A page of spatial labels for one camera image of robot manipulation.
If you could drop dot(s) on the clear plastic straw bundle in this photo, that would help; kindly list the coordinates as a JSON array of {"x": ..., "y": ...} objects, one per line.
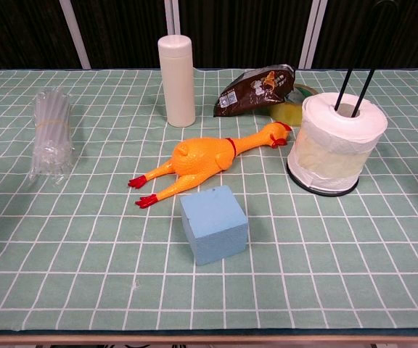
[{"x": 51, "y": 137}]

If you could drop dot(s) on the blue foam cube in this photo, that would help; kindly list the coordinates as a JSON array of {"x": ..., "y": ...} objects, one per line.
[{"x": 216, "y": 224}]

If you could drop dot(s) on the white paper towel roll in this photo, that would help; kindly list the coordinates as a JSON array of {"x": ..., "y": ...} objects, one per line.
[{"x": 336, "y": 152}]

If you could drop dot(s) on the green checked tablecloth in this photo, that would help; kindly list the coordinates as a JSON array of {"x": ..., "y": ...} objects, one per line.
[{"x": 85, "y": 253}]

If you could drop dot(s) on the brown snack bag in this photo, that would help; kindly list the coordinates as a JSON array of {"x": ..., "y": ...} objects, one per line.
[{"x": 252, "y": 94}]

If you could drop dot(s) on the white frame post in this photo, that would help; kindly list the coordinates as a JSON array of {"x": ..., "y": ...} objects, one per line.
[
  {"x": 172, "y": 16},
  {"x": 74, "y": 32},
  {"x": 312, "y": 32}
]

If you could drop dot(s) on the white cylindrical bottle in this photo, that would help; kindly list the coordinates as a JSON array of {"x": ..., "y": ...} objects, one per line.
[{"x": 176, "y": 79}]

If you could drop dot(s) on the yellow rubber chicken toy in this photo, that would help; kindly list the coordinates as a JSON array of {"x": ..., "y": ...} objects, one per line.
[{"x": 198, "y": 156}]

